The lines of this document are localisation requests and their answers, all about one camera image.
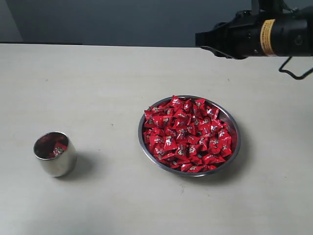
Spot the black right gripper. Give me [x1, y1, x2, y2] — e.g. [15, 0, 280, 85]
[195, 4, 313, 58]

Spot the steel bowl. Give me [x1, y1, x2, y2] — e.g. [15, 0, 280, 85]
[137, 95, 242, 177]

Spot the pile of red candies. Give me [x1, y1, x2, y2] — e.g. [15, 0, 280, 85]
[142, 95, 232, 173]

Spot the steel cup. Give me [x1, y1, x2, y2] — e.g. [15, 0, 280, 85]
[35, 132, 77, 177]

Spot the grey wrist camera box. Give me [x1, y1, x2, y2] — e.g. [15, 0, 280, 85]
[251, 0, 284, 15]

